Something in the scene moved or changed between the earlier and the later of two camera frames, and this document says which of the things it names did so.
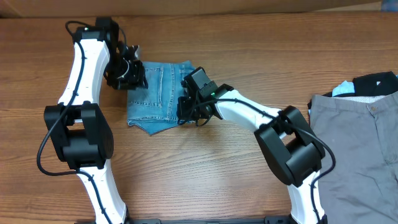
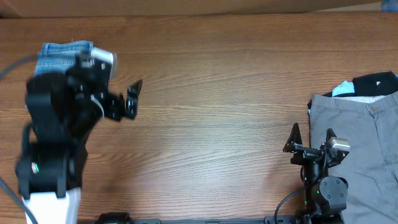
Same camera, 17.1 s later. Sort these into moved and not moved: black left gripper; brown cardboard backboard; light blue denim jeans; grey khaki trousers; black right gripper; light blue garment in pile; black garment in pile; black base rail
Moved: black right gripper; light blue denim jeans; black left gripper
Not moved: brown cardboard backboard; grey khaki trousers; black garment in pile; black base rail; light blue garment in pile
